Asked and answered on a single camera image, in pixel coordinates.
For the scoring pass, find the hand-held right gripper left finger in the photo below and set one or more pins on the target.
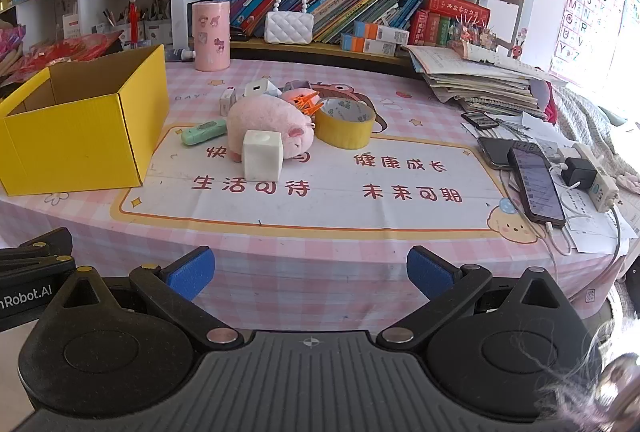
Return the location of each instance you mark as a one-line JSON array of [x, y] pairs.
[[192, 269]]

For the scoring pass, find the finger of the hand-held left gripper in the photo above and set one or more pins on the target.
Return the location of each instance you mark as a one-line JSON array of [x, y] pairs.
[[47, 247]]

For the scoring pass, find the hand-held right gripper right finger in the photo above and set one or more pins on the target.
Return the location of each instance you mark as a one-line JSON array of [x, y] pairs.
[[430, 269]]

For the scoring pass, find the yellow cardboard box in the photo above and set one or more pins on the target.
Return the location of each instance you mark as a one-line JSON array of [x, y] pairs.
[[75, 146]]

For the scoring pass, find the white cube block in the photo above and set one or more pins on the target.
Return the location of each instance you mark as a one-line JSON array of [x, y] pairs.
[[262, 156]]

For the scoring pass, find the yellow tape roll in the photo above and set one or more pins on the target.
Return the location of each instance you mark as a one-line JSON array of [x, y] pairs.
[[345, 131]]

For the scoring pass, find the small white staples box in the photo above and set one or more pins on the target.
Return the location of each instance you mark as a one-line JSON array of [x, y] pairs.
[[227, 101]]

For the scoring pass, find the pink plush pig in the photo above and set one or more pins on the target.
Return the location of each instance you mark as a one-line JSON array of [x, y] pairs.
[[270, 114]]

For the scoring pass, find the white charger adapter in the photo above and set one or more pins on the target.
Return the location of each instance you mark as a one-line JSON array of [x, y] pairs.
[[260, 89]]

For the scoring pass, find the orange plastic clip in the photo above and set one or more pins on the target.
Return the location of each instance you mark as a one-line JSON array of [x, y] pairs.
[[306, 104]]

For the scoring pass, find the dark smartphone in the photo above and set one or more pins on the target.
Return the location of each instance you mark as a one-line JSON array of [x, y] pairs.
[[495, 151]]

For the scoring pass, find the black smartphone with lit screen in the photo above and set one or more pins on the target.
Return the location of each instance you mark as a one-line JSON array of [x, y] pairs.
[[537, 187]]

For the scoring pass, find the black calculator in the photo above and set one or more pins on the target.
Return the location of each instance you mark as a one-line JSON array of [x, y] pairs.
[[480, 119]]

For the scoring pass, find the black charger plug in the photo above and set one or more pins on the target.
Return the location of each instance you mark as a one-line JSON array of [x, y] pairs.
[[577, 171]]

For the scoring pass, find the white power strip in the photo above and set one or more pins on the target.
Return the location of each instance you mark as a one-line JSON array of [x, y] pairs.
[[600, 184]]

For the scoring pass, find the stack of workbooks and papers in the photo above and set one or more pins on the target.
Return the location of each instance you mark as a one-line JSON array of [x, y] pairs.
[[480, 79]]

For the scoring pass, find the pink foil wrappers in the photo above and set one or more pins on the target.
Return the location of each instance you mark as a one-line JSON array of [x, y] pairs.
[[11, 49]]

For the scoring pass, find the grey fuzzy sleeve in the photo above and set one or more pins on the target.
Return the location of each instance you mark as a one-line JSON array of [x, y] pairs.
[[595, 392]]

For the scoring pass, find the small glue bottle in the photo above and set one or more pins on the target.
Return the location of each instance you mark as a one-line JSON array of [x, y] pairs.
[[179, 55]]

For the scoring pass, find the white box with red label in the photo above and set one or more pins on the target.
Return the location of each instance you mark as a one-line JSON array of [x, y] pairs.
[[71, 27]]

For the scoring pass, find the grey knitted blanket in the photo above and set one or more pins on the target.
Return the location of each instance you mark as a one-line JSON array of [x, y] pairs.
[[600, 126]]

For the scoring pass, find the white orange blue small box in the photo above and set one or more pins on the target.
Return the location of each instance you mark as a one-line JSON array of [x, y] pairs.
[[366, 30], [382, 47], [394, 34], [353, 44]]

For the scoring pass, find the pink cylinder container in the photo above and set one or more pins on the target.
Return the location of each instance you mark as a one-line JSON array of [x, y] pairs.
[[211, 36]]

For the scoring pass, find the colourful spiky ornament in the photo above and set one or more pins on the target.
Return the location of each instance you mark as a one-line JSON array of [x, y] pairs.
[[472, 34]]

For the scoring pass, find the white desk pen organizer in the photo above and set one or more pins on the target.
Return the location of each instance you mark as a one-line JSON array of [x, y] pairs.
[[155, 31]]

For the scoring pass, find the thick red dictionary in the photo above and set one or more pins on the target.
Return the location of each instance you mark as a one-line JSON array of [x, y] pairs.
[[455, 9]]

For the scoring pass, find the long row of colourful books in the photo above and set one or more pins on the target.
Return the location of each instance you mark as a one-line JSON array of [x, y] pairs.
[[330, 9]]

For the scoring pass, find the alphabet wall poster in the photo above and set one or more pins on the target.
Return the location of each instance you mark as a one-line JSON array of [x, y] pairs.
[[585, 11]]

